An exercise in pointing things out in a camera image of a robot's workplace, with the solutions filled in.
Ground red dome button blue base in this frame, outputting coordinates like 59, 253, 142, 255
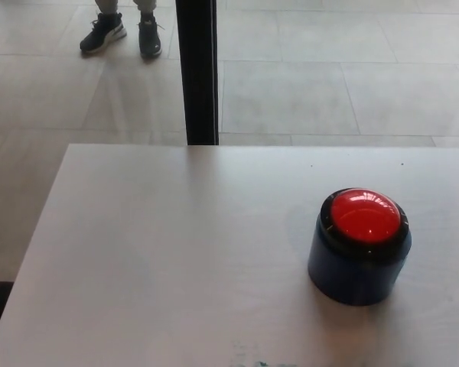
307, 187, 413, 307

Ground dark sneaker with white sole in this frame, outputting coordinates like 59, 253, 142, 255
80, 11, 128, 54
137, 15, 164, 59

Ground grey trouser leg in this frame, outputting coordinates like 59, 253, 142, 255
132, 0, 158, 18
94, 0, 120, 16

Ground black vertical window frame post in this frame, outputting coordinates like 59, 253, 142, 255
174, 0, 220, 146

